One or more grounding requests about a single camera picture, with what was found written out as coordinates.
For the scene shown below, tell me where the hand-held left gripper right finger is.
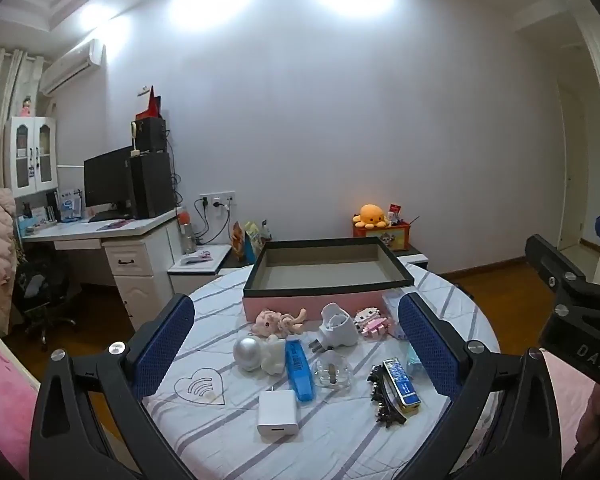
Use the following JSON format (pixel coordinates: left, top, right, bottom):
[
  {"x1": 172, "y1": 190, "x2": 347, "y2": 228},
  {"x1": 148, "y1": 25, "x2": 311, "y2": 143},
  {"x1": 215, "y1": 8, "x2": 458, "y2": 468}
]
[{"x1": 397, "y1": 291, "x2": 563, "y2": 480}]

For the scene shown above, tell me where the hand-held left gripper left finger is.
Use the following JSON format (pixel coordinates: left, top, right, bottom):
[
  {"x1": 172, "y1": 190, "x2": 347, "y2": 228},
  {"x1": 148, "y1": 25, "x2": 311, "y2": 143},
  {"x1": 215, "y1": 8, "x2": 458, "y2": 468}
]
[{"x1": 29, "y1": 292, "x2": 201, "y2": 480}]

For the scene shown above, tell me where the blue and gold small box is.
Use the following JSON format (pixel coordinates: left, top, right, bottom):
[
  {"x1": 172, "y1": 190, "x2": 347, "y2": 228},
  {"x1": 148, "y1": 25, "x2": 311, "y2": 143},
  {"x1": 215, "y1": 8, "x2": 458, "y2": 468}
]
[{"x1": 382, "y1": 357, "x2": 423, "y2": 413}]

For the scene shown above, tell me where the clear plastic case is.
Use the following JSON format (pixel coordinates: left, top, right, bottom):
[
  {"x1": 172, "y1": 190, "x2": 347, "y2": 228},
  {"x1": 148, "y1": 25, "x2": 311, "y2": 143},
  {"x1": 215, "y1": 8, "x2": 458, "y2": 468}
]
[{"x1": 382, "y1": 292, "x2": 406, "y2": 336}]

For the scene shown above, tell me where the white cat block figure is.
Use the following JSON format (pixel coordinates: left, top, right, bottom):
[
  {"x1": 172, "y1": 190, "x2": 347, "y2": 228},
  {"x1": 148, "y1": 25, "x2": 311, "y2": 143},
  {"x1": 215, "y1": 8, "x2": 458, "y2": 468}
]
[{"x1": 356, "y1": 307, "x2": 392, "y2": 338}]

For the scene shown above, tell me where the black hair clip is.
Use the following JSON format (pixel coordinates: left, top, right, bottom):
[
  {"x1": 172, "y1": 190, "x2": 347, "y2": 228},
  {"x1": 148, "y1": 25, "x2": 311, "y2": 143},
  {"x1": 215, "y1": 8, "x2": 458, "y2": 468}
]
[{"x1": 370, "y1": 364, "x2": 408, "y2": 428}]

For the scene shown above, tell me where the white plug-in device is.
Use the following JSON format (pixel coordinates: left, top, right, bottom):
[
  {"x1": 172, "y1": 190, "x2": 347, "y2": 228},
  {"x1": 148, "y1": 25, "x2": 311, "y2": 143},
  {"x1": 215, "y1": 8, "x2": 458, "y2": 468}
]
[{"x1": 319, "y1": 302, "x2": 359, "y2": 348}]

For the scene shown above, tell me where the white astronaut toy silver head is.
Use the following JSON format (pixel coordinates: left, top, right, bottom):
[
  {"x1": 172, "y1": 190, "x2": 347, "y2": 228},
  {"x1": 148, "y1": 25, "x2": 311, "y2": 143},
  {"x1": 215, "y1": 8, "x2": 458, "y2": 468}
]
[{"x1": 233, "y1": 335, "x2": 287, "y2": 376}]

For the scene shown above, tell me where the pink baby doll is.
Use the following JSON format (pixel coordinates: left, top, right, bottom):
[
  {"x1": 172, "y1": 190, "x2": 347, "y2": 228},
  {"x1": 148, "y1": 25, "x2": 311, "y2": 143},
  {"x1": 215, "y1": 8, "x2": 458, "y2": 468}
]
[{"x1": 252, "y1": 307, "x2": 308, "y2": 338}]

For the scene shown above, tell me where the pink storage box black rim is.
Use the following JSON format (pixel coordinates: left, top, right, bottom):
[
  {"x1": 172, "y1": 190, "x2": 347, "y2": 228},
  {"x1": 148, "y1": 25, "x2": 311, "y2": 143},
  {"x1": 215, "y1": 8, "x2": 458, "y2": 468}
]
[{"x1": 242, "y1": 237, "x2": 413, "y2": 323}]

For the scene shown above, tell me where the white charger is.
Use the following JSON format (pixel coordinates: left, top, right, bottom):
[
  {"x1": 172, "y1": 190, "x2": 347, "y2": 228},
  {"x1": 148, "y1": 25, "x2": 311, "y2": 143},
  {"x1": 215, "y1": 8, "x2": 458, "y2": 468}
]
[{"x1": 256, "y1": 391, "x2": 299, "y2": 443}]

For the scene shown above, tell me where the white-top nightstand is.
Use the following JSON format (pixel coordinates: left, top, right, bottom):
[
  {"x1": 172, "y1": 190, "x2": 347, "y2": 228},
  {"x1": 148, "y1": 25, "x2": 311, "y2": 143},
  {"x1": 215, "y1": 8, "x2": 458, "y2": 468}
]
[{"x1": 167, "y1": 244, "x2": 231, "y2": 306}]

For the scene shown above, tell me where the white door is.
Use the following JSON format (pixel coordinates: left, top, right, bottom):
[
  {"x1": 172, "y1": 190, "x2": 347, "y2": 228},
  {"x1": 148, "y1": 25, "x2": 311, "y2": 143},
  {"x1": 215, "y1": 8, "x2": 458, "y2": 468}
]
[{"x1": 557, "y1": 80, "x2": 586, "y2": 256}]

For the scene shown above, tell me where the white desk with drawers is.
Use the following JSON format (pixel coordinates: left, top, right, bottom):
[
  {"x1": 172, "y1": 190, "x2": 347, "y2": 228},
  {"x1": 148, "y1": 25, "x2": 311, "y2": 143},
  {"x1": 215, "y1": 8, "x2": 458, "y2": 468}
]
[{"x1": 22, "y1": 206, "x2": 186, "y2": 333}]

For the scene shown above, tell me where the clear bottle with orange cap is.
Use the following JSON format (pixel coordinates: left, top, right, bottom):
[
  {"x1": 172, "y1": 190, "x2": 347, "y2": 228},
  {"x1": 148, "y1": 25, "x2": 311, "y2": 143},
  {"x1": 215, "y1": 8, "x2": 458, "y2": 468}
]
[{"x1": 178, "y1": 208, "x2": 197, "y2": 255}]

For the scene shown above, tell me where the red and yellow toy box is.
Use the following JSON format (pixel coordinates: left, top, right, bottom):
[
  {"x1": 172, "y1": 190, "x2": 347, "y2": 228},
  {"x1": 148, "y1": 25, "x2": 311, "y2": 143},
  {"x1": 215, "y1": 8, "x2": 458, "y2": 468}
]
[{"x1": 351, "y1": 220, "x2": 412, "y2": 252}]

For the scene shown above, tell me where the orange snack bag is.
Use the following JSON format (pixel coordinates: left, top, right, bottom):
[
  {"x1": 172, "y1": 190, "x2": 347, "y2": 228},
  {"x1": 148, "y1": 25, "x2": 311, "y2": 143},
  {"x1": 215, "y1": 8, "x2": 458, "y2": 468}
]
[{"x1": 231, "y1": 221, "x2": 246, "y2": 261}]

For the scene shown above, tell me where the yellow and blue snack bag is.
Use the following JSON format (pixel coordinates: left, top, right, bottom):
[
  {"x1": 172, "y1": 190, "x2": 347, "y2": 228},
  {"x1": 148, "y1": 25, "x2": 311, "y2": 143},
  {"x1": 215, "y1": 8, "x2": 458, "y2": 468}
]
[{"x1": 243, "y1": 221, "x2": 263, "y2": 263}]

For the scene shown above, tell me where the black office chair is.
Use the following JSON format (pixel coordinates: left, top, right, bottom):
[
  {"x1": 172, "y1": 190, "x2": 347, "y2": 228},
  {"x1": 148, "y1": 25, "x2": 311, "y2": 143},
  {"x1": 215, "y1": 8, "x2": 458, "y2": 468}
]
[{"x1": 15, "y1": 245, "x2": 78, "y2": 351}]

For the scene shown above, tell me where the orange octopus plush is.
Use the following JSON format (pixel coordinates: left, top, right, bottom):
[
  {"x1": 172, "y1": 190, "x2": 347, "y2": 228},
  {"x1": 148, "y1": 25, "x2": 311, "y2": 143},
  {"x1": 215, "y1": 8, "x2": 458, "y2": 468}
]
[{"x1": 354, "y1": 204, "x2": 388, "y2": 231}]

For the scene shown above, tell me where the black computer tower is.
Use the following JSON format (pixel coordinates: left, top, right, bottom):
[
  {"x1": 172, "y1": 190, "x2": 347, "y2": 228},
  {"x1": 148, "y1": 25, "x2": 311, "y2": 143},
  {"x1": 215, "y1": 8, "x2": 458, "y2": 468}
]
[{"x1": 129, "y1": 151, "x2": 176, "y2": 220}]

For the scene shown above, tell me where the blue and white box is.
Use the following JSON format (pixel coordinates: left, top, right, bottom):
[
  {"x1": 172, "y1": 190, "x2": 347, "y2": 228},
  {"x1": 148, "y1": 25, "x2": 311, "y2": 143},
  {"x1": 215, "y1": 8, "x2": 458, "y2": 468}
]
[{"x1": 60, "y1": 187, "x2": 83, "y2": 221}]

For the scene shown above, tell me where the black computer monitor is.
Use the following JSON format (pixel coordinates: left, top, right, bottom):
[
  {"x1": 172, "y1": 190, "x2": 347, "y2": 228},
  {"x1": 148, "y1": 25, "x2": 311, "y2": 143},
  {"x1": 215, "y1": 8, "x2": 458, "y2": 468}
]
[{"x1": 83, "y1": 146, "x2": 133, "y2": 216}]

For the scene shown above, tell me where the black speaker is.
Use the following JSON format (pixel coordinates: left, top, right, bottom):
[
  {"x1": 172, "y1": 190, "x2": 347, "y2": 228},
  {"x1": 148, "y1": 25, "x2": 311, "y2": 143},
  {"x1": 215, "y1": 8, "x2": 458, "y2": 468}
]
[{"x1": 132, "y1": 117, "x2": 168, "y2": 153}]

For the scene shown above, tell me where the white glass-door cabinet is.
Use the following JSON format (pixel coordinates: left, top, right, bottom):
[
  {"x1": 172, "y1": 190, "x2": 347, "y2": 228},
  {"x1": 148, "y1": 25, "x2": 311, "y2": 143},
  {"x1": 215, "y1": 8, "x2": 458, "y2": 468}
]
[{"x1": 4, "y1": 116, "x2": 58, "y2": 198}]

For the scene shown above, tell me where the red paper bag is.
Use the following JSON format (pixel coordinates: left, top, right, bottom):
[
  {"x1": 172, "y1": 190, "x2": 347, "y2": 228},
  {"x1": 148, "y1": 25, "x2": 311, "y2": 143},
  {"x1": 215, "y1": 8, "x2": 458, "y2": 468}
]
[{"x1": 136, "y1": 86, "x2": 162, "y2": 121}]

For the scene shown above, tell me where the white curtain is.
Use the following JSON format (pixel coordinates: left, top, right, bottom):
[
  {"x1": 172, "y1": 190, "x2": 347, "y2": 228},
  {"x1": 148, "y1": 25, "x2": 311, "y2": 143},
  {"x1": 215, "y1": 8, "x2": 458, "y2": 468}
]
[{"x1": 0, "y1": 45, "x2": 46, "y2": 201}]

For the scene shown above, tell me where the white air conditioner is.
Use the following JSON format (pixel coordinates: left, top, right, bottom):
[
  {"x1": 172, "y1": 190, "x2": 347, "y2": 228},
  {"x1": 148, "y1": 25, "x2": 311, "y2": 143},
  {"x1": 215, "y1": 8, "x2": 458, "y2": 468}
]
[{"x1": 39, "y1": 39, "x2": 105, "y2": 96}]

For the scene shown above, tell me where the black power cable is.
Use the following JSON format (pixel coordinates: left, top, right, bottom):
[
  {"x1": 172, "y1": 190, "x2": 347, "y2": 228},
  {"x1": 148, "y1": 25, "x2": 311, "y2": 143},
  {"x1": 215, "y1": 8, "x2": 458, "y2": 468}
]
[{"x1": 194, "y1": 197, "x2": 231, "y2": 248}]

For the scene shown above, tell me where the white wall socket strip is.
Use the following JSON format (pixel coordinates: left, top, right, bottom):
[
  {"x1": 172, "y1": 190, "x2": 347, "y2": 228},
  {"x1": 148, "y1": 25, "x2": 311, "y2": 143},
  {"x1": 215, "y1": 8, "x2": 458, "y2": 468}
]
[{"x1": 198, "y1": 191, "x2": 236, "y2": 211}]

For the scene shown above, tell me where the pink padded bed frame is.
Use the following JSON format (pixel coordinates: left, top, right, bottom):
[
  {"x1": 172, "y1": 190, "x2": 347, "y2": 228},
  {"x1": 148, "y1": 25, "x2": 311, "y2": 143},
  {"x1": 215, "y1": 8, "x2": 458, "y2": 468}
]
[{"x1": 0, "y1": 330, "x2": 41, "y2": 480}]

